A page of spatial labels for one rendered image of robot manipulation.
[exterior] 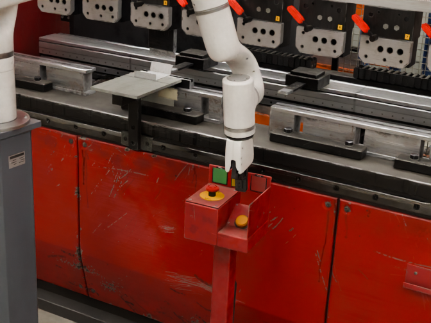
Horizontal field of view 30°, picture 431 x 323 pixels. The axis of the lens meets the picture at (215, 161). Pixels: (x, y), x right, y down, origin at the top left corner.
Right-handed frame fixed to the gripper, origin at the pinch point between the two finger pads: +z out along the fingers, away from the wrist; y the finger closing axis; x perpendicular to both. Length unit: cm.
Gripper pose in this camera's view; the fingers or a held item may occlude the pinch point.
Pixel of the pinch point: (241, 184)
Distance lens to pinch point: 225.2
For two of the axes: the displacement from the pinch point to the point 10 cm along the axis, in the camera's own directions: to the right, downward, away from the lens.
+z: 0.4, 9.0, 4.4
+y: -4.1, 4.2, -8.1
